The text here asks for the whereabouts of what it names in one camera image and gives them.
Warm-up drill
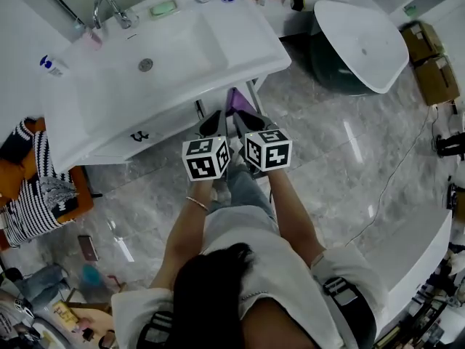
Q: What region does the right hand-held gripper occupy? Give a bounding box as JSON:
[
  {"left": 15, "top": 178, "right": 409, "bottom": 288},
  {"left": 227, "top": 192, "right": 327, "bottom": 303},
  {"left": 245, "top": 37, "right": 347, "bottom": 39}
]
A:
[{"left": 232, "top": 111, "right": 294, "bottom": 180}]

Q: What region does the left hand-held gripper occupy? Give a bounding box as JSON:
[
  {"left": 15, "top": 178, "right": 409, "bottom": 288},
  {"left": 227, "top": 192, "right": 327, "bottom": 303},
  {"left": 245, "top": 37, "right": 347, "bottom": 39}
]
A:
[{"left": 181, "top": 110, "right": 232, "bottom": 182}]

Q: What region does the purple cloth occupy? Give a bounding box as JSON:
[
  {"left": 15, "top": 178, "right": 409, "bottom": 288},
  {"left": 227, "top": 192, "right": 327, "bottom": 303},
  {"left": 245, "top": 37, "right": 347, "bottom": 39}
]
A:
[{"left": 225, "top": 87, "right": 261, "bottom": 118}]

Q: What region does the person's right forearm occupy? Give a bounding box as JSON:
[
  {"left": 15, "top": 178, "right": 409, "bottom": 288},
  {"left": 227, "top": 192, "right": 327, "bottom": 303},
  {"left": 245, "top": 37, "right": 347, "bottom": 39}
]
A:
[{"left": 267, "top": 169, "right": 326, "bottom": 268}]

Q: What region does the person's left forearm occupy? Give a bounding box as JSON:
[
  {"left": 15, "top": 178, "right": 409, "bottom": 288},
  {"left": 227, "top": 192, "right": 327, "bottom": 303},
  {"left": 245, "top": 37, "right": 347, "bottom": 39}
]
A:
[{"left": 150, "top": 178, "right": 215, "bottom": 290}]

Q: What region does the white vanity cabinet with sink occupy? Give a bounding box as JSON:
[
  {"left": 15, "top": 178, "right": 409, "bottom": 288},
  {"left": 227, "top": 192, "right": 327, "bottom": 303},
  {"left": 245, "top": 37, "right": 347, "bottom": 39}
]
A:
[{"left": 39, "top": 0, "right": 293, "bottom": 174}]

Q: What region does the green and white bathtub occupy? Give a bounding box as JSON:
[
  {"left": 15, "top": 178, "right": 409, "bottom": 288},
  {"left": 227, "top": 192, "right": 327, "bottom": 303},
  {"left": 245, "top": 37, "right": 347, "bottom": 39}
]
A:
[{"left": 310, "top": 0, "right": 411, "bottom": 97}]

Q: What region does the person's white shirt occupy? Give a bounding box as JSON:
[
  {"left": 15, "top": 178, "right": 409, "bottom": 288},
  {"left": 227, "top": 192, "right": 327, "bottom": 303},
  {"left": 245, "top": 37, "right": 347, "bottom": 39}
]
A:
[{"left": 110, "top": 205, "right": 389, "bottom": 349}]

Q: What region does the chrome faucet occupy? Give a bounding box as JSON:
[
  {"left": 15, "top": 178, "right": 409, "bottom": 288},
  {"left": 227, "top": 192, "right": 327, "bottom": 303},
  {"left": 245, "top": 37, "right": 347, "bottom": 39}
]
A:
[{"left": 92, "top": 0, "right": 139, "bottom": 31}]

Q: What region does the orange sofa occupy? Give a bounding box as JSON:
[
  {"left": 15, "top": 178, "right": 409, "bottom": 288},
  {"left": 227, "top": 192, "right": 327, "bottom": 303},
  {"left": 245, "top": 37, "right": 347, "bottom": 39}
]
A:
[{"left": 0, "top": 116, "right": 94, "bottom": 252}]

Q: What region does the pink cup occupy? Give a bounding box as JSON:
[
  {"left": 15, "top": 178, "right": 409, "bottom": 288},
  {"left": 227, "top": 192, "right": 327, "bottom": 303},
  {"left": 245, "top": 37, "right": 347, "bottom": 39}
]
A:
[{"left": 74, "top": 20, "right": 104, "bottom": 50}]

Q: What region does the small bottle with blue pump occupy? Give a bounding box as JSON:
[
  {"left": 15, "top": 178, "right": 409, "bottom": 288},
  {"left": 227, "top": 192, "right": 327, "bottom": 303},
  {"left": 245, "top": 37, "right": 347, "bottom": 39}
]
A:
[{"left": 39, "top": 54, "right": 69, "bottom": 78}]

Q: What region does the maroon notebook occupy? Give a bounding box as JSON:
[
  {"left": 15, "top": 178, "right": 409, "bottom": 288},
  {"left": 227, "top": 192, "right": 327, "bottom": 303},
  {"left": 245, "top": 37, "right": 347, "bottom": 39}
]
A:
[{"left": 77, "top": 234, "right": 100, "bottom": 262}]

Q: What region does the cardboard box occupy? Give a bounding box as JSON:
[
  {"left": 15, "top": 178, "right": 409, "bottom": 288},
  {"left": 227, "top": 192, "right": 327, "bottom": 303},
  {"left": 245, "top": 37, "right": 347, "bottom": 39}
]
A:
[
  {"left": 399, "top": 20, "right": 445, "bottom": 63},
  {"left": 413, "top": 55, "right": 461, "bottom": 107}
]

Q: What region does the orange cushion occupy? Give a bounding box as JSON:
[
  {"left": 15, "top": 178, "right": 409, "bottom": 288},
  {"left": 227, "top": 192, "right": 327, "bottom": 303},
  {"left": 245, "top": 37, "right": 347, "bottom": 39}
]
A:
[{"left": 0, "top": 158, "right": 37, "bottom": 201}]

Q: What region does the white rectangular bathtub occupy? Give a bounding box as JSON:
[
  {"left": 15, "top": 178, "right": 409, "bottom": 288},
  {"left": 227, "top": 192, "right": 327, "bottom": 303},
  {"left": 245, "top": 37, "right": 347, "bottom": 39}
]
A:
[{"left": 363, "top": 205, "right": 453, "bottom": 336}]

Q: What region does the round wooden stool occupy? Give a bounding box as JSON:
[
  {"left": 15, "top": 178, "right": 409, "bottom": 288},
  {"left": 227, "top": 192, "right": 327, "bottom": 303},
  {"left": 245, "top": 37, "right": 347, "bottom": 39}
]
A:
[{"left": 54, "top": 289, "right": 117, "bottom": 349}]

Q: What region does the yellow book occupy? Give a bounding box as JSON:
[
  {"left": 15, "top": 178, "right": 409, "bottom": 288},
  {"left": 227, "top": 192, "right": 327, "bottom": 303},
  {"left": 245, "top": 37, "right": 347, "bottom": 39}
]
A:
[{"left": 52, "top": 300, "right": 79, "bottom": 323}]

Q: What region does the gold bracelet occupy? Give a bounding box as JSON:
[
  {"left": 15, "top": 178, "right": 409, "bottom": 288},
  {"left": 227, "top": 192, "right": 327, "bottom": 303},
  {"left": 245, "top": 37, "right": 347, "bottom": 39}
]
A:
[{"left": 185, "top": 196, "right": 211, "bottom": 212}]

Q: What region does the white floor cable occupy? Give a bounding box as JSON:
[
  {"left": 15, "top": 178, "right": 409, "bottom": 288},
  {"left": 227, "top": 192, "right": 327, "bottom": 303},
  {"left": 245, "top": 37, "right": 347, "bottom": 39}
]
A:
[{"left": 343, "top": 103, "right": 442, "bottom": 249}]

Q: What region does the grey shoulder strap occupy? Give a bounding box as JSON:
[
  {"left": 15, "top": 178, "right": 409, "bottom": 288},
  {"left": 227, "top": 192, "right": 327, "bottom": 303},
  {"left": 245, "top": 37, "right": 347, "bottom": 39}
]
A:
[{"left": 310, "top": 252, "right": 375, "bottom": 349}]

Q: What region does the black shoulder strap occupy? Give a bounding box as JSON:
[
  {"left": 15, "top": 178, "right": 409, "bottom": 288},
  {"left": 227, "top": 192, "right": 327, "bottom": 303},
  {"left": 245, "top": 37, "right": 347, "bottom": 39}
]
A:
[{"left": 137, "top": 310, "right": 174, "bottom": 349}]

